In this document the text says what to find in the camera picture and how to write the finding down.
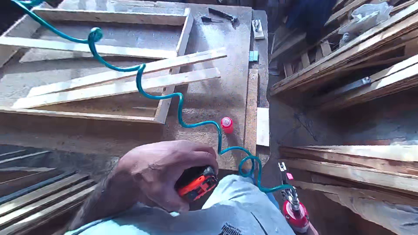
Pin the red silver air tool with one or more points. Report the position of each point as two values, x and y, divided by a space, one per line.
296 213

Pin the clear plastic bag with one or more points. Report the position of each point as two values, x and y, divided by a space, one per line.
369 16

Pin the pile of long battens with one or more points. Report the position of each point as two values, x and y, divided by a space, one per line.
49 192

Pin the person's left thumb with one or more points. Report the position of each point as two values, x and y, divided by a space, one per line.
171 195

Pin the person's left fingers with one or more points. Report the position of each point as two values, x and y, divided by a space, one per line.
199 156

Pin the pale wooden slat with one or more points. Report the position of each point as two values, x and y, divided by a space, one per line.
120 89
124 75

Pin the orange black tape measure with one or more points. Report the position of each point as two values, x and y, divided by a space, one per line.
199 187

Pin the white rectangular board piece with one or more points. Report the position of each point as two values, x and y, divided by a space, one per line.
263 127

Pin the black hammer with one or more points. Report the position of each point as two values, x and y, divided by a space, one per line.
222 14

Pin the person's body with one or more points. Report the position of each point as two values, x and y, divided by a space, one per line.
241 212

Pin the person's left hand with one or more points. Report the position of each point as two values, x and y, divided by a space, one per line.
147 166

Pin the person's left forearm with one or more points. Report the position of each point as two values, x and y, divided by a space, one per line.
101 199

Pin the person's right hand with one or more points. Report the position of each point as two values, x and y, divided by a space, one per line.
312 230

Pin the red plastic bottle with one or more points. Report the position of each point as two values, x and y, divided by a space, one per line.
227 125

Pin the black thin pointed tool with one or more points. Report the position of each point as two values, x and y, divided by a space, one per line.
207 19

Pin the pile of rough planks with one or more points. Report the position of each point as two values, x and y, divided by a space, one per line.
352 169

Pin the rectangular wooden frame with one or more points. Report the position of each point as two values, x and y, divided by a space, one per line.
114 17

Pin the brown narrow wooden plank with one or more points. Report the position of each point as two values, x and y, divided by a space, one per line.
251 111

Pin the small pale block with clip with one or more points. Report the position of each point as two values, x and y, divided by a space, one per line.
259 34

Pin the stacked timber on rack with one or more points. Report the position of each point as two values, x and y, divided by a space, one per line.
343 55

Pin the small teal box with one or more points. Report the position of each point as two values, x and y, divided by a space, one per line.
253 56

